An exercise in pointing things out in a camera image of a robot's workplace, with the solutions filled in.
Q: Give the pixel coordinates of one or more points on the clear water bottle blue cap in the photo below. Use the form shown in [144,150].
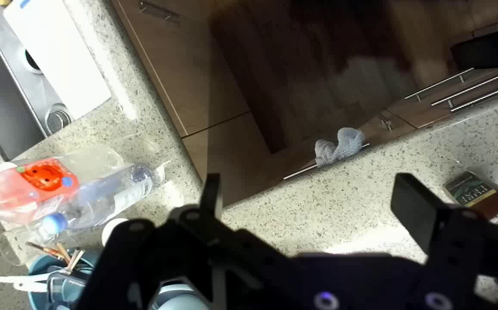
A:
[104,198]

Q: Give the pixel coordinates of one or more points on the white plastic spatula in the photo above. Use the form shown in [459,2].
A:
[22,281]

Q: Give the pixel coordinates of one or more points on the copper chopstick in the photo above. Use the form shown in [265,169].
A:
[47,250]
[75,259]

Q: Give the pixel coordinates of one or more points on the dark blue bowl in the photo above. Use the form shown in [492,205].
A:
[42,267]

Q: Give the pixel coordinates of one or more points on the small white bowl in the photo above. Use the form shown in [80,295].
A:
[113,233]

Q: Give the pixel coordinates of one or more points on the wooden lower cabinet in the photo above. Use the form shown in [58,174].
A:
[191,69]

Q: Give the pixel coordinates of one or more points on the light blue stacked bowl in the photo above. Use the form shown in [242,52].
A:
[177,298]

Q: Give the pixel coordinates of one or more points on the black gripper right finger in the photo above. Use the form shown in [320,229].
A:
[461,246]

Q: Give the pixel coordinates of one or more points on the white plastic board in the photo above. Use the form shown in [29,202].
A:
[60,57]

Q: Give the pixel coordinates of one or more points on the red cap spray bottle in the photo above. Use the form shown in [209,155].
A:
[13,195]

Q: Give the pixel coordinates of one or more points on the brown sauce bottle black cap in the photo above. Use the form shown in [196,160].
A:
[473,190]

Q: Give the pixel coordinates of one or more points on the crumpled white plastic piece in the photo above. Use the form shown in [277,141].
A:
[340,147]

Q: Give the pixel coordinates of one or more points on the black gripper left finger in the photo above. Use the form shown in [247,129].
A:
[242,259]

